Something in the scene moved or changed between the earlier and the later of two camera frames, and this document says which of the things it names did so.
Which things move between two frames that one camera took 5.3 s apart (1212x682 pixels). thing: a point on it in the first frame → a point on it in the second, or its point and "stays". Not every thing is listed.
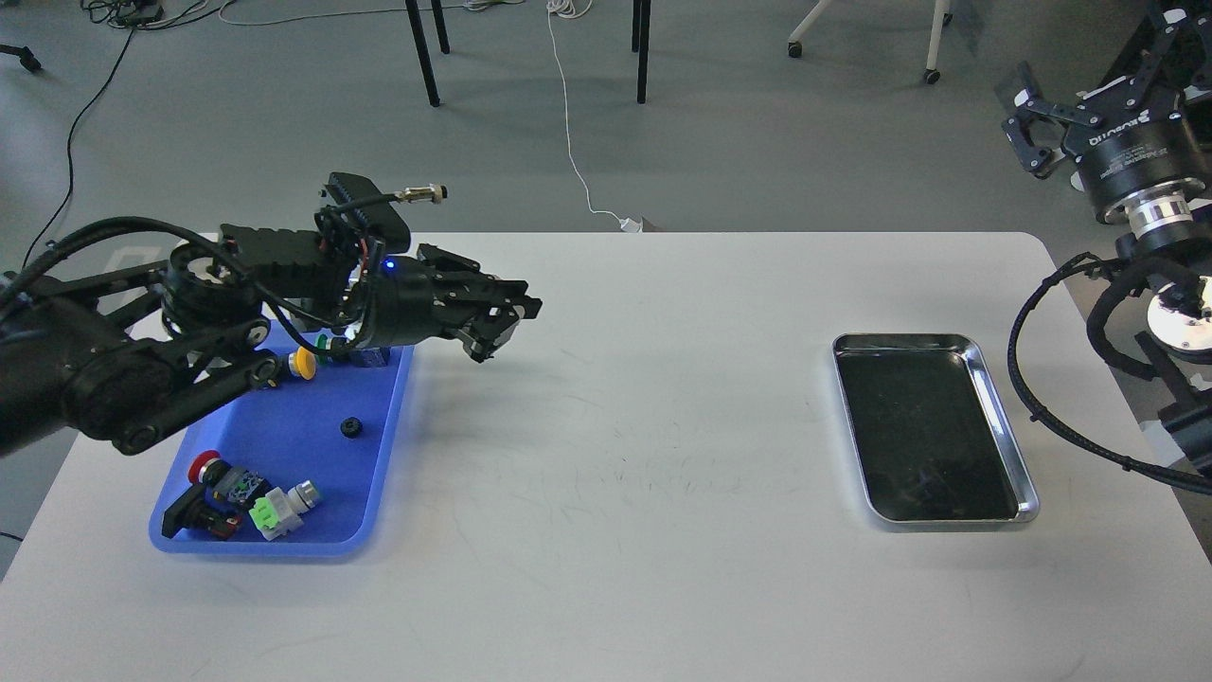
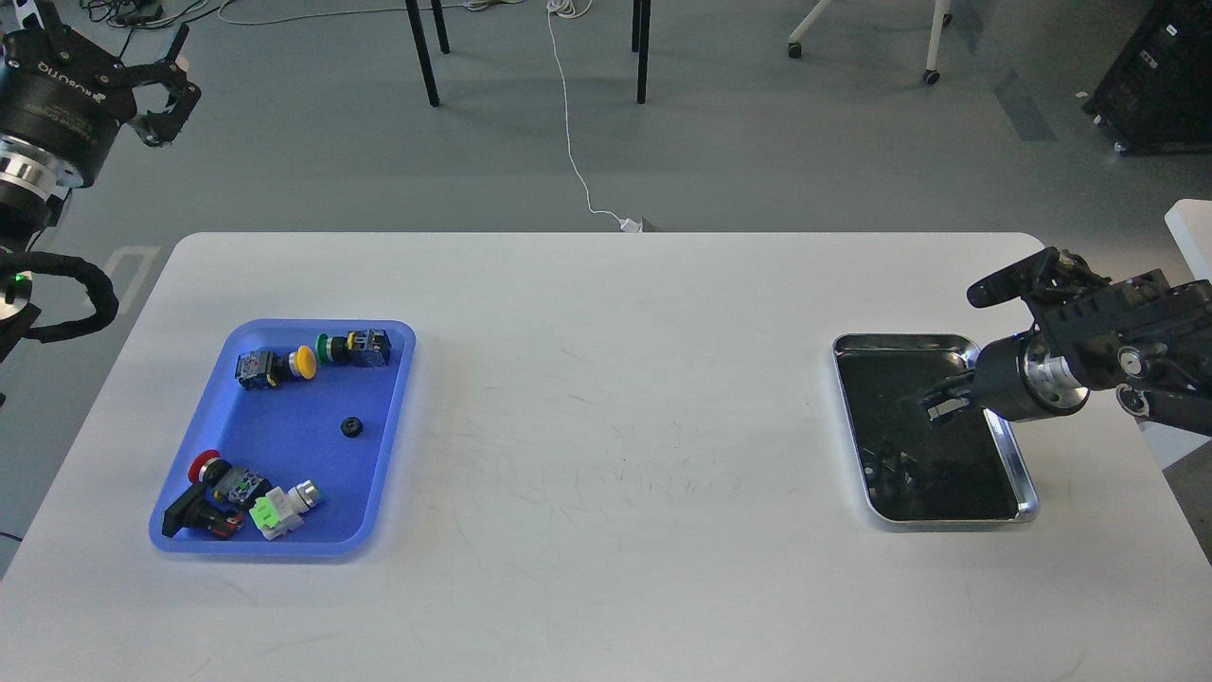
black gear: [351, 427] stays
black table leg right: [640, 40] stays
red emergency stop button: [220, 495] stays
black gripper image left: [412, 298] → [66, 96]
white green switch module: [278, 513] stays
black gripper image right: [1131, 148] → [1020, 378]
